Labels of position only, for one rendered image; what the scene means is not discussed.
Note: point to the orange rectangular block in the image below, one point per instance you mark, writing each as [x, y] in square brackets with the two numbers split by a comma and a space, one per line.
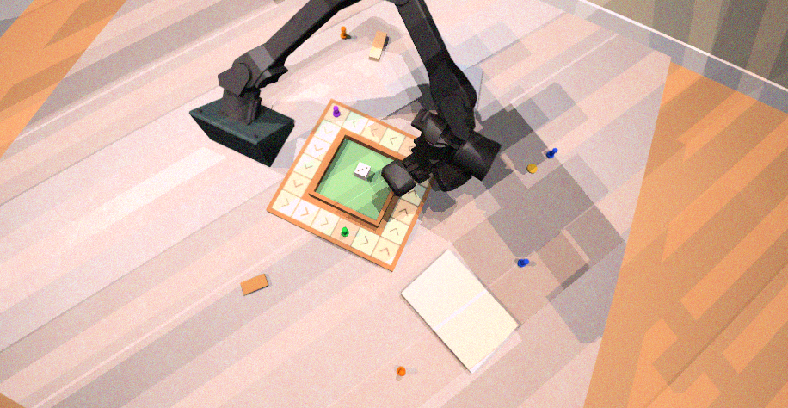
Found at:
[254, 284]
[377, 46]

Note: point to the grey die with black pips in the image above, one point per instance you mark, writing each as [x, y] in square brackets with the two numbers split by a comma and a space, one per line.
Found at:
[362, 171]

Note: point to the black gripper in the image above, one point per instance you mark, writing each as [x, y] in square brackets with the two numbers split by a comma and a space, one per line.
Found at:
[401, 180]

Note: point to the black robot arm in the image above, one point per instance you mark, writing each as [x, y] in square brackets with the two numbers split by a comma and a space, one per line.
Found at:
[454, 97]

